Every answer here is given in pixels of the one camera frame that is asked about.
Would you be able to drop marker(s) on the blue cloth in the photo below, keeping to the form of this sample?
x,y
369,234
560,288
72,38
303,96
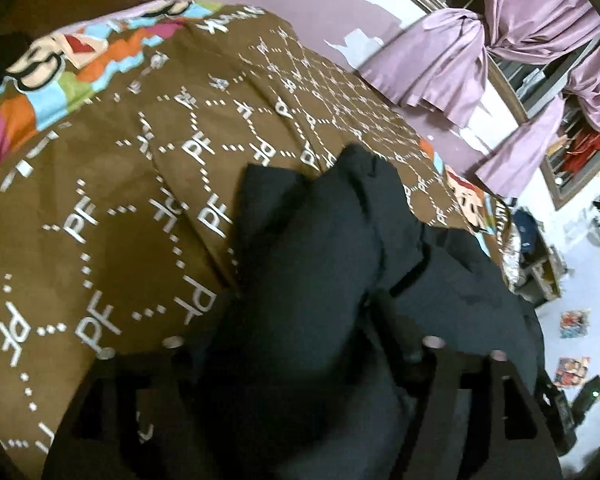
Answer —
x,y
525,230

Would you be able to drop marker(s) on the purple satin curtains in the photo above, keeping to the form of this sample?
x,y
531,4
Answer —
x,y
552,187

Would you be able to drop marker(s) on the purple satin curtain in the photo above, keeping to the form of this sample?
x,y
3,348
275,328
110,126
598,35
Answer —
x,y
520,155
430,60

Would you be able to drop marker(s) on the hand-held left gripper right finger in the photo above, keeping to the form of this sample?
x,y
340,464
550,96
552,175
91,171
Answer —
x,y
450,375

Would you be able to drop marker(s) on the red cloth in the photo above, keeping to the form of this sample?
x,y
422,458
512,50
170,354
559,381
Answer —
x,y
580,155

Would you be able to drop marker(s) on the brown printed bedsheet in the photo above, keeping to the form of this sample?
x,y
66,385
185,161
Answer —
x,y
105,160

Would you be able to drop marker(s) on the black jacket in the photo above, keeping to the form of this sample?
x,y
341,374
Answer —
x,y
305,285

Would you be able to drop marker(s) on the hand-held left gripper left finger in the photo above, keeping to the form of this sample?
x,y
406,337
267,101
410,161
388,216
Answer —
x,y
172,370

